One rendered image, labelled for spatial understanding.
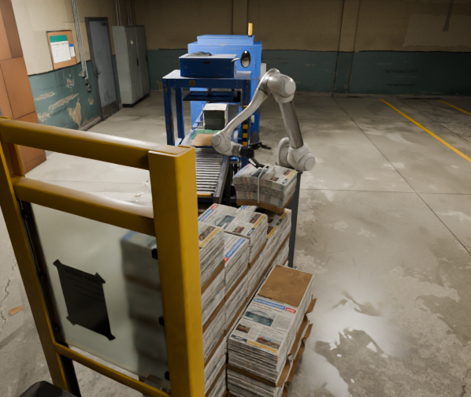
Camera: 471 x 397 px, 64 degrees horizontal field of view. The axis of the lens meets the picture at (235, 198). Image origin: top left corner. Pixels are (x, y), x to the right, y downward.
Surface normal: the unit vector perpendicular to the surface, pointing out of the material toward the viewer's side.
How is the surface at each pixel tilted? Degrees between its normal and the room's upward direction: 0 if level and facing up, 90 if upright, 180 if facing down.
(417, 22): 90
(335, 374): 0
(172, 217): 90
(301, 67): 90
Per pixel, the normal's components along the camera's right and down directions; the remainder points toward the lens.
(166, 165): -0.42, 0.40
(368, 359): 0.01, -0.90
